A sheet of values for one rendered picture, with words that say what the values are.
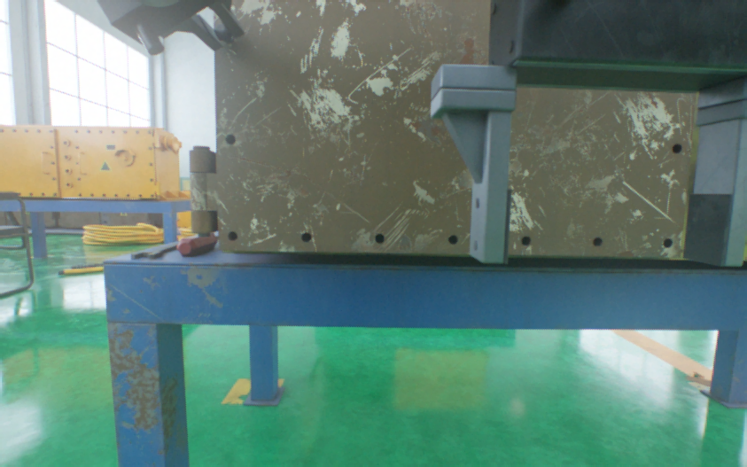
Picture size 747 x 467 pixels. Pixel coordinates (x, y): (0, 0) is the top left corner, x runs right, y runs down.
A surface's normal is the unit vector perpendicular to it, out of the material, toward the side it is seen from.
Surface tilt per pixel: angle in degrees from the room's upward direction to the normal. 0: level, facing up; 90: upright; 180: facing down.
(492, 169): 90
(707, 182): 90
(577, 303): 90
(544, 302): 90
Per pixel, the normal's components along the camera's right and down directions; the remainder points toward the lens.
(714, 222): -1.00, -0.01
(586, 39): 0.02, 0.11
